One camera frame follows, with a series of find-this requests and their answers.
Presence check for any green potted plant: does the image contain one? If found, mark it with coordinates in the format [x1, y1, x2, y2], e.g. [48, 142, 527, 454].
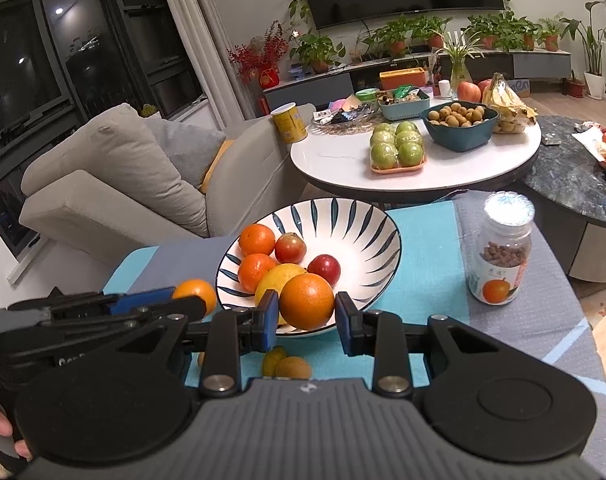
[290, 32, 346, 75]
[465, 10, 514, 51]
[508, 17, 541, 52]
[408, 15, 454, 51]
[363, 15, 418, 58]
[538, 12, 566, 52]

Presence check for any red plum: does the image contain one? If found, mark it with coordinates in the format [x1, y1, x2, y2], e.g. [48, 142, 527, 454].
[307, 254, 341, 287]
[275, 233, 306, 265]

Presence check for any large yellow lemon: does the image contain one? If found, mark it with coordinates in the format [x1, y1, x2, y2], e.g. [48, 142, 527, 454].
[255, 263, 308, 311]

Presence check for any white paper sheet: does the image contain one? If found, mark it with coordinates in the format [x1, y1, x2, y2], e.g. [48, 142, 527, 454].
[573, 125, 606, 161]

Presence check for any grey television cabinet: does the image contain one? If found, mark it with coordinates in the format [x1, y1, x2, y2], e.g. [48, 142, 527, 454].
[263, 49, 572, 111]

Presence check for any teal snack basket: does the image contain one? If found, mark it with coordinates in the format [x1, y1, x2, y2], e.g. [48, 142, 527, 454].
[377, 87, 431, 122]

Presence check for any dark framed window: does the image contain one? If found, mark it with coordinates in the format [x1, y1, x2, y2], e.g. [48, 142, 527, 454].
[0, 0, 208, 261]

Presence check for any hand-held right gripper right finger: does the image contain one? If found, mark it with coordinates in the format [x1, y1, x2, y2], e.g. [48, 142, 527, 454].
[334, 291, 521, 397]

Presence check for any tray of green apples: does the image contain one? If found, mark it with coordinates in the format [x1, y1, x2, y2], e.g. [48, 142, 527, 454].
[369, 120, 428, 176]

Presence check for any small green lime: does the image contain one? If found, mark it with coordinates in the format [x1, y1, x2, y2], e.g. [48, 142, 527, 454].
[262, 345, 288, 378]

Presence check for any teal bowl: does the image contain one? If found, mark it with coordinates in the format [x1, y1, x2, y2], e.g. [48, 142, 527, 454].
[420, 101, 500, 153]

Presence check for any white striped bowl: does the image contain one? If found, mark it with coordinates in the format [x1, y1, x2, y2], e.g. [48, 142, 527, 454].
[215, 199, 402, 337]

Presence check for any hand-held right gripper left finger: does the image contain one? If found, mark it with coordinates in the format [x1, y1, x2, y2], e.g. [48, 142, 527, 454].
[100, 290, 281, 397]

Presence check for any bunch of bananas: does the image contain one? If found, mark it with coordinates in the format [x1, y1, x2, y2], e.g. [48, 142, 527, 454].
[483, 72, 540, 135]

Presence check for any glass vase with plant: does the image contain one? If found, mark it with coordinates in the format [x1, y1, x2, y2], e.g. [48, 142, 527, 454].
[433, 30, 488, 92]

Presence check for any small plant in red pot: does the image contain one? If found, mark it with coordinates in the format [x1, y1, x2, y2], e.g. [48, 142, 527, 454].
[565, 70, 586, 98]

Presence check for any pile of longans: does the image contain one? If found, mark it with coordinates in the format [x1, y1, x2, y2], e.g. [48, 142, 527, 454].
[427, 101, 488, 128]

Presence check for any orange box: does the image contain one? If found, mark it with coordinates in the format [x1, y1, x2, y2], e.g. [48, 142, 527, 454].
[379, 66, 428, 92]

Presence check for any tall plant in white pot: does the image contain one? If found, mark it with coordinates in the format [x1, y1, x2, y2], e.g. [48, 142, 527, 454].
[560, 1, 606, 100]

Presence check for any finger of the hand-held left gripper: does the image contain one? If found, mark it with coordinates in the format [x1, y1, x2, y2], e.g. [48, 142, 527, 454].
[8, 286, 177, 319]
[52, 296, 207, 342]

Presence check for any small orange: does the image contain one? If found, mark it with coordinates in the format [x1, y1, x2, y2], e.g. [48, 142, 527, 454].
[237, 253, 278, 295]

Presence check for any white curtain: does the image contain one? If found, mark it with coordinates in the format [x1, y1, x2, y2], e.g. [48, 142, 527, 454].
[155, 0, 246, 131]

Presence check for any beige sofa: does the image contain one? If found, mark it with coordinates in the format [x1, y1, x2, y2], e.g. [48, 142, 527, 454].
[19, 102, 316, 266]

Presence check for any yellow cushion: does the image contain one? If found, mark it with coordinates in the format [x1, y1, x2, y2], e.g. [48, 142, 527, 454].
[199, 139, 234, 195]

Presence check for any yellow tin can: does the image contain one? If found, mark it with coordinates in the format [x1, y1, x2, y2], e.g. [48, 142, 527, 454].
[271, 101, 310, 147]

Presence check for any large orange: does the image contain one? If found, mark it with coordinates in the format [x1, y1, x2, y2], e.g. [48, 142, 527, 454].
[279, 272, 336, 332]

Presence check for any red berry plant red pot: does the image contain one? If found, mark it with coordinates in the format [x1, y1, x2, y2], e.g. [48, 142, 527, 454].
[227, 20, 291, 88]

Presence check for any dark marble round table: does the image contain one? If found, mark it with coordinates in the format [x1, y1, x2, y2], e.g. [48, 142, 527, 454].
[515, 115, 606, 283]

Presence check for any blue grey printed tablecloth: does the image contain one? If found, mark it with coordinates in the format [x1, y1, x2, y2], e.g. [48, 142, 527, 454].
[103, 200, 606, 480]

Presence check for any supplement jar with white lid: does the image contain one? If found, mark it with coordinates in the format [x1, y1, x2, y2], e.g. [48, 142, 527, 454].
[467, 191, 535, 306]

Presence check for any white round coffee table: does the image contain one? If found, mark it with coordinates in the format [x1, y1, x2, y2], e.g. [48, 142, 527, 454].
[289, 102, 542, 206]

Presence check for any grey cushion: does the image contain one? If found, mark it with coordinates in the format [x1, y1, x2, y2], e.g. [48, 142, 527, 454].
[143, 117, 227, 193]

